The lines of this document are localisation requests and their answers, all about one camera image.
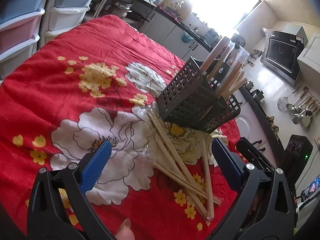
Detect white lower kitchen cabinets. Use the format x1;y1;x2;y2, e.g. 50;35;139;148
142;10;276;165

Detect plastic drawer tower right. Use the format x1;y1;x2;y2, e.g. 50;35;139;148
39;0;92;48

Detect black range hood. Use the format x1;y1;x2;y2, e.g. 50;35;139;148
260;26;308;86

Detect hanging metal ladles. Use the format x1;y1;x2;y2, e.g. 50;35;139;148
277;86;319;129

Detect wrapped chopsticks on cloth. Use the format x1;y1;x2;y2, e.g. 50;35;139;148
148;111;209;222
152;161;207;200
201;137;214;222

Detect chopsticks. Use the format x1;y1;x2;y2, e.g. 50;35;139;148
152;161;207;200
201;137;214;222
204;34;249;99
148;111;209;222

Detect metal shelf rack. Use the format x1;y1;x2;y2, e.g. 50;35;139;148
92;0;158;22

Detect plastic drawer tower left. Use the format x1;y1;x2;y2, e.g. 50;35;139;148
1;0;47;80

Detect black plastic utensil basket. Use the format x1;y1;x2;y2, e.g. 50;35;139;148
156;57;240;133

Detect left hand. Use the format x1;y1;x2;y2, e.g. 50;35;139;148
115;218;135;240

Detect black countertop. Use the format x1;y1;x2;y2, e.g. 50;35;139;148
152;3;285;166

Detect white upper cabinet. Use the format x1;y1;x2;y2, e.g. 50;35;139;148
298;33;320;93

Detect steel pot on shelf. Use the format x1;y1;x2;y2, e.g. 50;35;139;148
107;0;132;18

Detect metal kettle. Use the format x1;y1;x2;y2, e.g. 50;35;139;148
244;80;264;105

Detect plastic drawer tower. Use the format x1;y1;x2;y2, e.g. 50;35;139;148
1;0;47;80
39;0;92;48

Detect red floral cloth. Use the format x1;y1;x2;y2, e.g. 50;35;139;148
1;16;236;239

